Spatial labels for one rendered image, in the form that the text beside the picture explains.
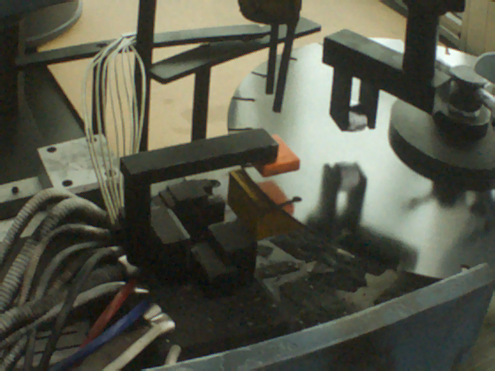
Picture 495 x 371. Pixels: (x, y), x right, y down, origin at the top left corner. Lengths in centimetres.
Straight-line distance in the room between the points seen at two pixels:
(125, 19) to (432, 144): 74
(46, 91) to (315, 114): 52
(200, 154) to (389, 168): 13
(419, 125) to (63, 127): 50
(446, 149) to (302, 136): 10
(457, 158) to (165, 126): 47
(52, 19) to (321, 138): 66
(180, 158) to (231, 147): 3
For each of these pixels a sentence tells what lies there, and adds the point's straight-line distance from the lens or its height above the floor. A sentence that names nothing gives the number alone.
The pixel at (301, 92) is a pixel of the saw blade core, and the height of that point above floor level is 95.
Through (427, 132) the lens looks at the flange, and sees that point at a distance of 61.
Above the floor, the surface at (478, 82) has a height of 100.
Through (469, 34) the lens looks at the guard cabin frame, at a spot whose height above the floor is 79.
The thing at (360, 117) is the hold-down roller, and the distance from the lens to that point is 57.
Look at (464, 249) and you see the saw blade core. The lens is 52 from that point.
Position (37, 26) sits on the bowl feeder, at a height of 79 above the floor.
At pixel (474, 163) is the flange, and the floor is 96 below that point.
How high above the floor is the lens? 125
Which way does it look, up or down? 34 degrees down
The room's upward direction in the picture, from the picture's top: 5 degrees clockwise
